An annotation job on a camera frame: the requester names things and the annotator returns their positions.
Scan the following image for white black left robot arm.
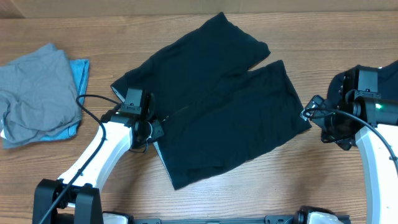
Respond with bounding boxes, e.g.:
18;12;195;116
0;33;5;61
32;88;164;224

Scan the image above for blue folded garment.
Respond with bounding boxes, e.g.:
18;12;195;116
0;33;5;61
40;59;90;141

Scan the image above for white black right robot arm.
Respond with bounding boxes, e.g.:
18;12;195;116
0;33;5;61
300;67;397;223

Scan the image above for black shorts with patterned waistband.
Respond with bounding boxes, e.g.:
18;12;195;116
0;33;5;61
111;13;310;189

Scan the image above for dark navy t-shirt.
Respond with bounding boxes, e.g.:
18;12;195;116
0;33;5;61
327;61;398;107

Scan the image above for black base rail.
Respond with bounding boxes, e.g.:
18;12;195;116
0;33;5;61
133;212;351;224

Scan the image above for grey folded garment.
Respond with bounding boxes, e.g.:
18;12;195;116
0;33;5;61
1;44;82;149

